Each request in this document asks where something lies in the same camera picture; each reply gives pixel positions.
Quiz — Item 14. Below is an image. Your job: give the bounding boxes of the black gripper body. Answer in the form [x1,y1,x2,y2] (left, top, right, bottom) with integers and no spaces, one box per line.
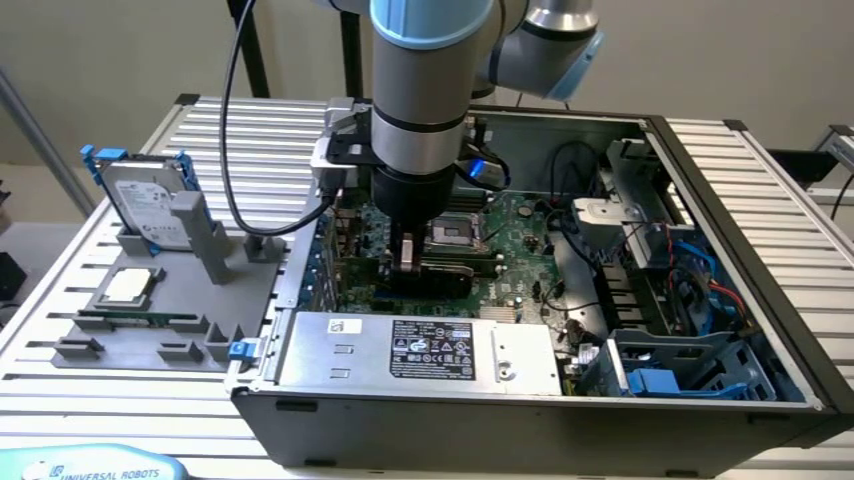
[369,167,457,237]

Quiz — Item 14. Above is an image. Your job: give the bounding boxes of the black graphics card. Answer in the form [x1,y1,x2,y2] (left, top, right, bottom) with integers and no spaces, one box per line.
[374,251,476,300]

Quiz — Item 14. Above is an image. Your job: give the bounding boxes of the CPU socket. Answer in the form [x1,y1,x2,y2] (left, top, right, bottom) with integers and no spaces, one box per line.
[428,213,483,247]

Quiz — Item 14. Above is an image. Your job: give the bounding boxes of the green motherboard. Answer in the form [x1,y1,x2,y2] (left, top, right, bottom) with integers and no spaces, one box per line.
[298,189,605,351]

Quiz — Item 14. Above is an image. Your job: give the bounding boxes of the silver chipset heatsink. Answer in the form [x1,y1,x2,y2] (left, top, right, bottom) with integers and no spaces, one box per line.
[477,305,523,325]

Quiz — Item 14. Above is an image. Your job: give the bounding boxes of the silver power supply unit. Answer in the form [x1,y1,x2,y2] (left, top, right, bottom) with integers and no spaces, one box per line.
[273,311,563,397]

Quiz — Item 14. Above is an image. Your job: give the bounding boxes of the black tripod leg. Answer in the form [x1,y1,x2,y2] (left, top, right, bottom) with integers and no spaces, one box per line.
[224,0,272,99]
[336,0,366,99]

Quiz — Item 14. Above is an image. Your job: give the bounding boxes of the silver metal drive cage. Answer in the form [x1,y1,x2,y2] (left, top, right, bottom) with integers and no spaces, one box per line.
[569,137,699,271]

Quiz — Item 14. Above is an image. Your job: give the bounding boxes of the grey parts rack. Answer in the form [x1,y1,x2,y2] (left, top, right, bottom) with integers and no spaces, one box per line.
[50,191,289,372]

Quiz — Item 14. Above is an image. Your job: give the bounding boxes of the black open PC case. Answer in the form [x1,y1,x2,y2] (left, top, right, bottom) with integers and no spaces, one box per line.
[228,106,854,470]

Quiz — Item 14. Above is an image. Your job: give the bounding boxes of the hard disk with blue carrier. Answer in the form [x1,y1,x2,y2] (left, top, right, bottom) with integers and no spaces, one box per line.
[78,144,216,250]

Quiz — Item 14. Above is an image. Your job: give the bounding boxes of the silver CPU chip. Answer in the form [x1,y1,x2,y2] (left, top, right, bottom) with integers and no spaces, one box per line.
[98,269,160,304]

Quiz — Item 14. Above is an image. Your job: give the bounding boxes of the green RAM stick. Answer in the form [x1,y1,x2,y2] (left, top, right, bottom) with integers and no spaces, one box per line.
[77,310,200,327]

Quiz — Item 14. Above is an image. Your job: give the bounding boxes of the blue plastic disk bay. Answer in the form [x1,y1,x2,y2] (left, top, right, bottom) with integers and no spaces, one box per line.
[577,327,783,402]

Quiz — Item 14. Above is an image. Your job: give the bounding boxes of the slatted metal table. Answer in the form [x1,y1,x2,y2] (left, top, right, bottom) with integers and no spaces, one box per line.
[0,92,854,480]

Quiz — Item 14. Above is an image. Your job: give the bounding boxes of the grey metal pole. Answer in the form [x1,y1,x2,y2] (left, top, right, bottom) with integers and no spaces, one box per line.
[0,68,96,217]

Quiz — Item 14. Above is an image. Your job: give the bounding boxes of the black flat panel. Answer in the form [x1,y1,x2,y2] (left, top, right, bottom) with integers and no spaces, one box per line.
[764,148,836,190]

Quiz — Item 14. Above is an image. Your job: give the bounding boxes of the black small box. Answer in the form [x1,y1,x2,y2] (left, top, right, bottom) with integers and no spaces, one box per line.
[0,251,29,302]

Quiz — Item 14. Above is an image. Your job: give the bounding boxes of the teal Universal Robots pendant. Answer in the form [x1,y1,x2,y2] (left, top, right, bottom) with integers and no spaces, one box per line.
[0,443,190,480]

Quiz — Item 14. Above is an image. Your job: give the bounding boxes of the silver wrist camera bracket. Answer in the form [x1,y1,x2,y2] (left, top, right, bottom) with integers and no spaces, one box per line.
[308,96,376,194]

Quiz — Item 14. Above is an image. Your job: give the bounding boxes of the black looped wire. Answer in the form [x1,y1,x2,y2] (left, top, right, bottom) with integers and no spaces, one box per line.
[549,140,605,204]

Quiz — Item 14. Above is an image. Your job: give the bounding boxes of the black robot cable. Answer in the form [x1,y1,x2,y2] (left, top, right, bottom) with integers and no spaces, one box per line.
[218,0,346,237]

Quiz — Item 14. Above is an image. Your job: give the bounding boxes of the red and blue wires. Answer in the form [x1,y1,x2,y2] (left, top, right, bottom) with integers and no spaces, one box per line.
[669,238,759,337]

